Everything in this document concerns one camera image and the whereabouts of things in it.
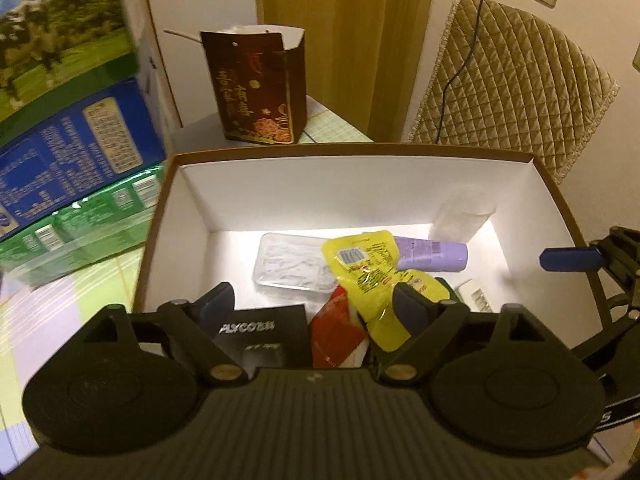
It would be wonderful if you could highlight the purple tube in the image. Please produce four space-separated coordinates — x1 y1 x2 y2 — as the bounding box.
394 235 470 272

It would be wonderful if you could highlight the clear plastic floss pick box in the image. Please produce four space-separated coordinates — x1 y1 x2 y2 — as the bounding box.
252 232 341 292

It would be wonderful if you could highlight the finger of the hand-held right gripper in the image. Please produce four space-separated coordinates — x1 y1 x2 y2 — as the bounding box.
538 227 640 307
572 309 640 361

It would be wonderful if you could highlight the dark brown gift bag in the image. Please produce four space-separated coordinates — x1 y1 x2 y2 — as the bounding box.
162 24 307 145

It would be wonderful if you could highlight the chair with quilted cover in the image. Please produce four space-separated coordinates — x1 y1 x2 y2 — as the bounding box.
402 0 621 186

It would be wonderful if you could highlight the black shaver box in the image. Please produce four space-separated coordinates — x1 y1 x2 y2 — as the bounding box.
212 303 314 376

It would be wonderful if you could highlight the landscape print carton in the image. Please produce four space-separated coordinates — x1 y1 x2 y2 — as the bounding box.
0 0 171 134

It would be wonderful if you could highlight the green carton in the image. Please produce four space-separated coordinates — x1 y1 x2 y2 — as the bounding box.
0 162 166 286

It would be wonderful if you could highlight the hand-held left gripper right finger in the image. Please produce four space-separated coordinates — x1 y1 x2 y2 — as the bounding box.
377 281 554 387

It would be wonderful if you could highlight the black power cable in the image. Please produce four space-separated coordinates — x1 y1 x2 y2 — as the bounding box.
437 0 516 144

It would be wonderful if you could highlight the brown cardboard box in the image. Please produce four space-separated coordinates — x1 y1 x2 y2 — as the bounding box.
132 142 614 362

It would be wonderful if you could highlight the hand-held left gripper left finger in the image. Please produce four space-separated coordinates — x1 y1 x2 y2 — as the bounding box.
82 281 251 388

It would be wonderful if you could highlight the red packet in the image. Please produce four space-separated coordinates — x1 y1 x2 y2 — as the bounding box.
308 287 371 370

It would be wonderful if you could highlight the translucent plastic cup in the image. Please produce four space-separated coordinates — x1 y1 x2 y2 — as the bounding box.
430 192 497 251

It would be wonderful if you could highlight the yellow pouch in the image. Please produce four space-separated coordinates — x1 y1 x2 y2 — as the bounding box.
321 229 451 354

